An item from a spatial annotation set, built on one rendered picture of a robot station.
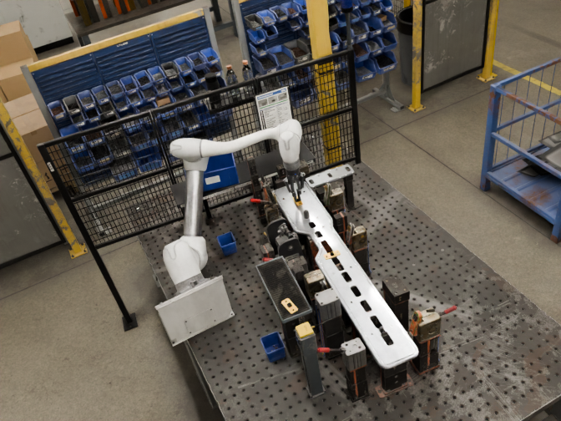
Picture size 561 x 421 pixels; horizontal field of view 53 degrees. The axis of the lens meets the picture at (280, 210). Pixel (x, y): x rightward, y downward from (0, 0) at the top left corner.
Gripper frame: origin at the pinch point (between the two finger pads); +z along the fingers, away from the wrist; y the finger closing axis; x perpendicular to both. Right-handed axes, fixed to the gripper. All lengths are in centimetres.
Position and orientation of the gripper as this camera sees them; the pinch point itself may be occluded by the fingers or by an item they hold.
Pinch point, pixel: (296, 195)
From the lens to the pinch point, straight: 319.0
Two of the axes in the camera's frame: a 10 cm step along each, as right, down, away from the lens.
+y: -9.3, 3.3, -1.8
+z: 1.5, 7.5, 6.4
